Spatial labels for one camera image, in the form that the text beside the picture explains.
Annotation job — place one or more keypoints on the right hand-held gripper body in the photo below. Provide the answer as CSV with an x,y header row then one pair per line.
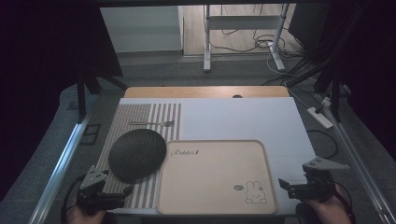
x,y
317,180

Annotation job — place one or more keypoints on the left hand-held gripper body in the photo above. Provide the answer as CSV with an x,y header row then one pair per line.
x,y
93,194

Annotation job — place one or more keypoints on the person's left hand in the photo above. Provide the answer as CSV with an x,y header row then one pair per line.
x,y
84,217

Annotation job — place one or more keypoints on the person's right hand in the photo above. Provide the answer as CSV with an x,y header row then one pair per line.
x,y
330,211

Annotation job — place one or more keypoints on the dark round plate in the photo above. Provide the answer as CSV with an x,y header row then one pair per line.
x,y
137,155

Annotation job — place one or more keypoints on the white power strip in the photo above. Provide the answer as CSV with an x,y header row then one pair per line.
x,y
320,118

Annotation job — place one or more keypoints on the striped woven placemat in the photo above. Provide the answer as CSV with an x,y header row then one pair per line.
x,y
137,115

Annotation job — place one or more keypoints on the metal fork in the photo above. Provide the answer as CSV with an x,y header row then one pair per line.
x,y
155,123

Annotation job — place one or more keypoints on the beige tray with rabbit print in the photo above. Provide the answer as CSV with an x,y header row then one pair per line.
x,y
214,180

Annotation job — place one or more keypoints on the white board sheet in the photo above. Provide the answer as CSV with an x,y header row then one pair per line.
x,y
243,121

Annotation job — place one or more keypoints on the wooden table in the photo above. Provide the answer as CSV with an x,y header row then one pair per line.
x,y
186,92

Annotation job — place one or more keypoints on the white cabinet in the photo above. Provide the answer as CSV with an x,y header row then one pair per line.
x,y
140,28

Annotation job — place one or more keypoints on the black floor frame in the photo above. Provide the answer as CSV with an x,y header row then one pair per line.
x,y
91,133

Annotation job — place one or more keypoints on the aluminium rail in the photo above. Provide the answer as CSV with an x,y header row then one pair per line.
x,y
358,161
62,161

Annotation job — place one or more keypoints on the white metal stand frame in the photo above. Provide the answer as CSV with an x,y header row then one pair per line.
x,y
207,37

